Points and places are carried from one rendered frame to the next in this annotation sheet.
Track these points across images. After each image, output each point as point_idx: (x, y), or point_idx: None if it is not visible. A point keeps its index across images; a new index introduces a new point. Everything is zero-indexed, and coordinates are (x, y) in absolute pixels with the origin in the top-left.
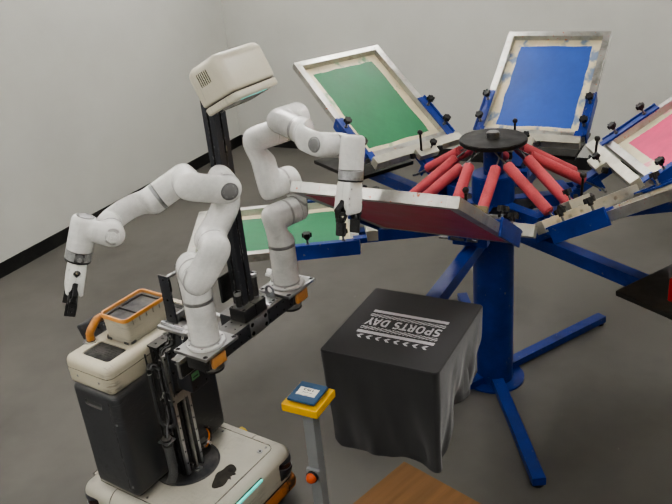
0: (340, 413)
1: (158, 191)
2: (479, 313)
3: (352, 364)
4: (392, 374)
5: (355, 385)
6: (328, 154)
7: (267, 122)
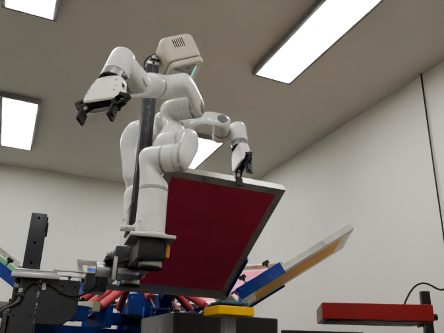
0: None
1: (164, 77)
2: None
3: (207, 322)
4: (243, 326)
5: None
6: (228, 129)
7: (158, 115)
